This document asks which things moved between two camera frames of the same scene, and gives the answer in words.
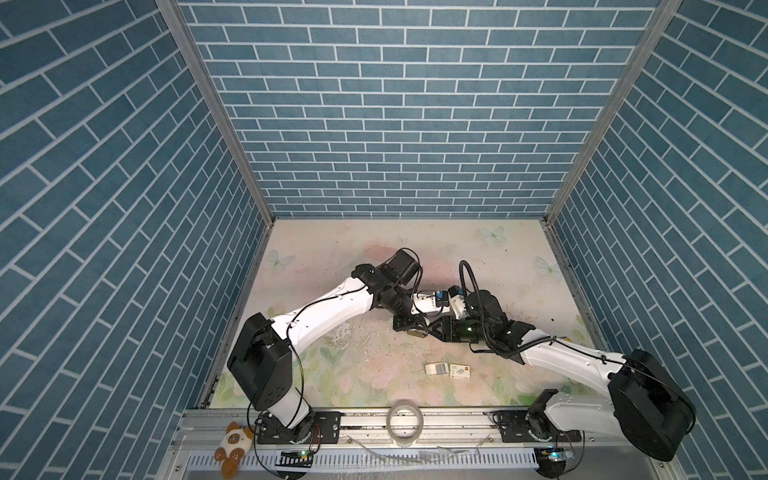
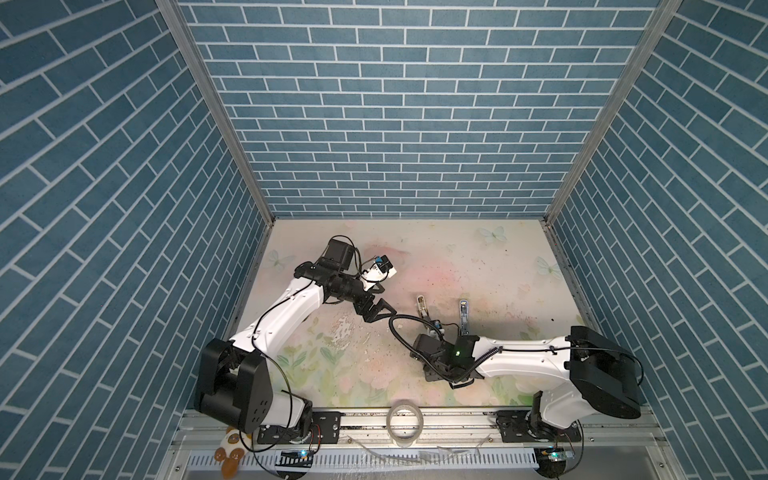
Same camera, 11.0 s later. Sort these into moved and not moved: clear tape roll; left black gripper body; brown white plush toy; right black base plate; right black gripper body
Moved: left black gripper body; right black gripper body
Not moved: brown white plush toy; right black base plate; clear tape roll
